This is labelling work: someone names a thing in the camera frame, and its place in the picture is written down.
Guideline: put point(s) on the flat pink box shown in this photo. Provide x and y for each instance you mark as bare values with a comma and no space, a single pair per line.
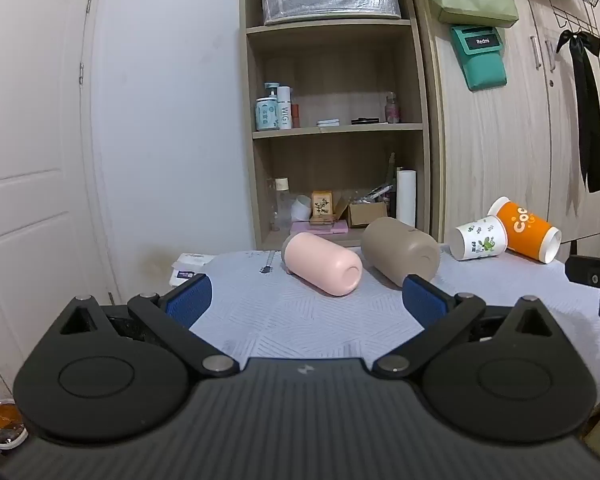
325,228

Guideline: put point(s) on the grey patterned tablecloth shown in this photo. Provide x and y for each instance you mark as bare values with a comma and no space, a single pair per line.
300,310

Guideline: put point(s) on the floral card box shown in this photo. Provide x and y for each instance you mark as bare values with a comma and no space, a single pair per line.
322,206

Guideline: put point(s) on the white paper roll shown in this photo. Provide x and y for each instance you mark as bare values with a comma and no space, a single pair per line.
406,199

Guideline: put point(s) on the orange paper cup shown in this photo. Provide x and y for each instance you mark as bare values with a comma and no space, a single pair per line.
522,227

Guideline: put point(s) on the white door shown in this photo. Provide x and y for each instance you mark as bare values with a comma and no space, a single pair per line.
30,135

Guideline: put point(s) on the flat white tin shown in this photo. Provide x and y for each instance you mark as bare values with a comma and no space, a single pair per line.
328,123

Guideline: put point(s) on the pink small bottle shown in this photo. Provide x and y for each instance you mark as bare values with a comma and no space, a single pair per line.
392,110

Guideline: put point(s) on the teal pouch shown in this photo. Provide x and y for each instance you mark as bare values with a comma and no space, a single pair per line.
480,65

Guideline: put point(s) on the wooden shelf unit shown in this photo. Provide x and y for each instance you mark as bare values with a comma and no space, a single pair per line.
330,28

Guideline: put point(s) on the small white cup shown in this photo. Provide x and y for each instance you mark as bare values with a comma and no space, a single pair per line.
300,208

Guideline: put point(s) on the flat black case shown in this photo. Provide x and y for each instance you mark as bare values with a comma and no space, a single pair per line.
365,121

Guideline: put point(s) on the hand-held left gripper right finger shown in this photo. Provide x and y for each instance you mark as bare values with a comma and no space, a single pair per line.
422,302

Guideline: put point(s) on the black ribbon bow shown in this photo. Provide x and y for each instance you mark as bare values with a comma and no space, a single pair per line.
590,110

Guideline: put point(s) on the white wipes packet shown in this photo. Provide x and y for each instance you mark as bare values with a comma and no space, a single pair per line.
187,264

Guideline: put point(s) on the white paper cup green print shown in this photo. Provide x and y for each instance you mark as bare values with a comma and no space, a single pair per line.
480,240

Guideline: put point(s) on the teal capped jar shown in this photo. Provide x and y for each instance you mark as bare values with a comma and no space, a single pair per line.
266,115

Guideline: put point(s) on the pink cup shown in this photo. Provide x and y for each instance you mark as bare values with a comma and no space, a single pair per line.
320,262

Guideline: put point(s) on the small cardboard box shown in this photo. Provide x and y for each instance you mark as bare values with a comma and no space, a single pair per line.
367,214

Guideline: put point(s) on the small red bottle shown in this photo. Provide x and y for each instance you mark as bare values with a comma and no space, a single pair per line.
295,116

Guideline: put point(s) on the taupe cup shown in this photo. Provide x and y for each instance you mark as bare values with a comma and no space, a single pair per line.
400,250

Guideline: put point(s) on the black hook rack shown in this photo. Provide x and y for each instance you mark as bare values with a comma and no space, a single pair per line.
572,20

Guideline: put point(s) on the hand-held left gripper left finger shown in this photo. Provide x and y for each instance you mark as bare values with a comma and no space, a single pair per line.
187,300

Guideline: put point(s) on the clear plastic bottle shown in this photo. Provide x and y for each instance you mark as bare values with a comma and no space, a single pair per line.
281,205

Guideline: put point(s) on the wooden wardrobe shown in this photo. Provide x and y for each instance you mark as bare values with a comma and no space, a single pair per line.
505,150

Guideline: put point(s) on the white tall bottle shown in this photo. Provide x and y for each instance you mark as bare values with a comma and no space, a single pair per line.
285,110

